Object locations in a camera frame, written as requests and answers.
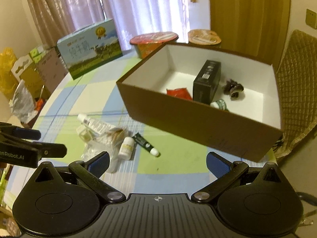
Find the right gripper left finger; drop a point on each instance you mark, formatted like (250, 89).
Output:
(88, 175)

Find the dark patterned hair scrunchie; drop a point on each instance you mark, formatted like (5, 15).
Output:
(233, 89)

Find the orange instant noodle bowl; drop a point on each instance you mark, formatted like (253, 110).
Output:
(203, 37)

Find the brown cardboard carton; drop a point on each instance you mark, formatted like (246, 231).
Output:
(51, 70)

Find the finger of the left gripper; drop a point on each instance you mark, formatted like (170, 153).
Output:
(50, 150)
(20, 132)

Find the small green white bottle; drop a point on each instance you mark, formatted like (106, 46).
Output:
(219, 104)

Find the brown cardboard storage box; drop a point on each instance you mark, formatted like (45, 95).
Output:
(249, 128)

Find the white blue toothpaste box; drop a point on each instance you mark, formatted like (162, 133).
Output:
(97, 126)

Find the red instant noodle bowl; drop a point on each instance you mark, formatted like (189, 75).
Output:
(146, 43)

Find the cotton swab plastic bag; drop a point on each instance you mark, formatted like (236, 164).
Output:
(110, 142)

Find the wooden door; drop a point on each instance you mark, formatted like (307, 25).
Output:
(257, 28)

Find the quilted brown chair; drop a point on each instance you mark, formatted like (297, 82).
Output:
(296, 81)

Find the green white ointment tube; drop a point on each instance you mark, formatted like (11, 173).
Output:
(140, 140)

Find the dark wooden tissue box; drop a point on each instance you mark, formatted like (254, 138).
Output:
(38, 107)

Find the checkered tablecloth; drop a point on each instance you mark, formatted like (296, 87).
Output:
(181, 164)

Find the cream hair claw clip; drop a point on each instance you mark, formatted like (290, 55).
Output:
(84, 134)

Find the red snack packet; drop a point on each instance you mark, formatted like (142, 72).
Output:
(179, 93)

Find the wall power socket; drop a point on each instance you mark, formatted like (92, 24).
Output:
(311, 18)

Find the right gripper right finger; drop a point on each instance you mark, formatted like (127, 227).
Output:
(227, 174)

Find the small white yellow bottle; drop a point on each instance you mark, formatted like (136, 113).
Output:
(126, 148)

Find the green milk carton box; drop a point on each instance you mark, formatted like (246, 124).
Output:
(90, 47)

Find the black product box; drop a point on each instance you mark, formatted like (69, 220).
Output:
(206, 82)

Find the crumpled white plastic bag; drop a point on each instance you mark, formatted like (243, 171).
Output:
(22, 105)

